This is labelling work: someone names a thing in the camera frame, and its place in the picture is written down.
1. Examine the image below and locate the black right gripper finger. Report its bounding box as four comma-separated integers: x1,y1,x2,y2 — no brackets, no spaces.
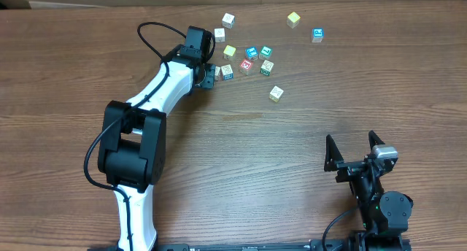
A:
368,130,385,150
324,134,344,171

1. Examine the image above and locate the cream umbrella wooden block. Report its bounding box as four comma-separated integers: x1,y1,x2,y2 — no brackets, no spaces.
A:
269,85,284,102

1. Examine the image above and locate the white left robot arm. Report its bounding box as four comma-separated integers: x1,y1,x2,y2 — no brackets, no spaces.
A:
91,26,215,250

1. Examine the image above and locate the plain cream wooden block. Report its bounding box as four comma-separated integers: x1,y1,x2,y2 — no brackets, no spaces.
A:
214,28,225,43

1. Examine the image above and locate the yellow top block middle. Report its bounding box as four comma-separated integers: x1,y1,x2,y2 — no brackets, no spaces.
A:
223,45,236,61

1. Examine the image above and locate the yellow block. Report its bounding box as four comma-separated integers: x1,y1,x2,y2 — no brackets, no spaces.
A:
223,45,236,61
287,12,301,28

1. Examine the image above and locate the cream block red letter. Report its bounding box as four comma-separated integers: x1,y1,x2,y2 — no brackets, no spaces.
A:
215,66,220,81

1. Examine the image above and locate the cream block top row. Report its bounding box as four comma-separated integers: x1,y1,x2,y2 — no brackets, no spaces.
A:
222,13,235,29

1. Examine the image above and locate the cream block blue letter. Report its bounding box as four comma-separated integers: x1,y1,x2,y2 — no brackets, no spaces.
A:
220,64,234,80

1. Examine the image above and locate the red top wooden block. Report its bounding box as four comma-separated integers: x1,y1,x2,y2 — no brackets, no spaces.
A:
239,59,253,75

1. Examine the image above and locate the blue top wooden block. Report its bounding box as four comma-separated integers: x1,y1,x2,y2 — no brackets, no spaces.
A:
245,47,258,61

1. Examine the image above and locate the green top wooden block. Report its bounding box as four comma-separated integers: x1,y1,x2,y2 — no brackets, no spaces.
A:
258,46,273,60

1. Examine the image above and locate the cream block green side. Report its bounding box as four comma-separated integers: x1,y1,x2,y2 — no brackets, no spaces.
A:
260,60,274,76

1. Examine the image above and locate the yellow top block far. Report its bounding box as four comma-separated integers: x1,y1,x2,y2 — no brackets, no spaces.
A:
287,12,301,28

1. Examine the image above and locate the blue top block far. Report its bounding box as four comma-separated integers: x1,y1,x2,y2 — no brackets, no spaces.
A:
312,28,324,43

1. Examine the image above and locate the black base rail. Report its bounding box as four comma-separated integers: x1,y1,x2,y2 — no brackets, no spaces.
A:
153,238,412,251

